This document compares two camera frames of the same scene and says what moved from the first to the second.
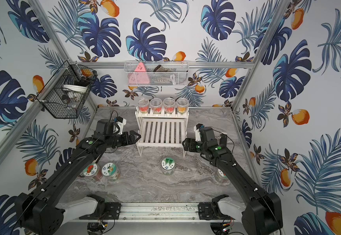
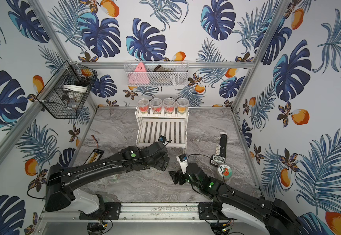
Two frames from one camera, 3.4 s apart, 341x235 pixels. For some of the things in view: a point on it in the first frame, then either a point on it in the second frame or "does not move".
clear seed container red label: [169, 105] does not move
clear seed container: [143, 104] does not move
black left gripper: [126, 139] -> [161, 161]
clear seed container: [156, 104] does not move
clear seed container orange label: [182, 105] does not move
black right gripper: [188, 141] -> [175, 176]
